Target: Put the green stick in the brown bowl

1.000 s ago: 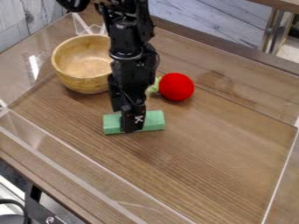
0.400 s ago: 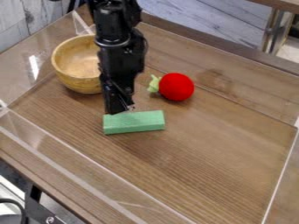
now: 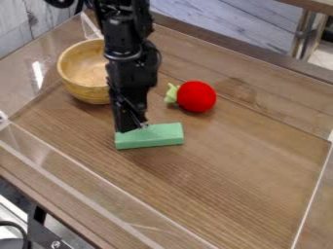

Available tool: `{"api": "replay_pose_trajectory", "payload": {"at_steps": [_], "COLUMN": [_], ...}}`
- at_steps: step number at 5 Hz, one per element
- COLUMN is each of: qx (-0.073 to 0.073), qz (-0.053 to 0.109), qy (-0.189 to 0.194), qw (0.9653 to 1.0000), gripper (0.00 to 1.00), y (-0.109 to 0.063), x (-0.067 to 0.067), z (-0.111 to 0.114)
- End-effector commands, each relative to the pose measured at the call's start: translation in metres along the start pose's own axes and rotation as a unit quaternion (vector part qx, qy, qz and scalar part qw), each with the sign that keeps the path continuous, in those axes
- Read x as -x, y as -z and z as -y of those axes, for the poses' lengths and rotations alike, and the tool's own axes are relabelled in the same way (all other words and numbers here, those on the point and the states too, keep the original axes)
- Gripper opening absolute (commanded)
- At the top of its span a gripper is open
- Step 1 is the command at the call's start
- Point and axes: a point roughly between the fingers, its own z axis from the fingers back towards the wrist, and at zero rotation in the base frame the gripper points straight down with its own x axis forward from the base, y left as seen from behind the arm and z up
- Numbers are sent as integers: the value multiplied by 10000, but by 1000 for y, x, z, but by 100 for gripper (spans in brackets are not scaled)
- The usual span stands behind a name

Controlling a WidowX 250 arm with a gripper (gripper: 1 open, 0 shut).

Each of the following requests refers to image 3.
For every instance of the light wooden bowl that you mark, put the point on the light wooden bowl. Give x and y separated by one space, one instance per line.
82 69

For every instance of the green rectangular block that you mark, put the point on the green rectangular block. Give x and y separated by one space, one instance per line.
153 136

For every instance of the clear acrylic front barrier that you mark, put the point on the clear acrylic front barrier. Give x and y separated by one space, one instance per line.
112 218

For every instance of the red plush tomato toy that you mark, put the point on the red plush tomato toy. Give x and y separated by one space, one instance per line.
196 96

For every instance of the background wooden table leg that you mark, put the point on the background wooden table leg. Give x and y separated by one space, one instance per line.
308 35

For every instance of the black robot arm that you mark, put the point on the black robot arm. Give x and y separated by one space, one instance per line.
126 25

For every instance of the black table leg frame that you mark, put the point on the black table leg frame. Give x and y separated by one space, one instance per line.
37 234

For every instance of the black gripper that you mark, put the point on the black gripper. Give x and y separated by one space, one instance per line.
132 77

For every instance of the clear acrylic corner bracket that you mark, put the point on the clear acrylic corner bracket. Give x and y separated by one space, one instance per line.
90 29

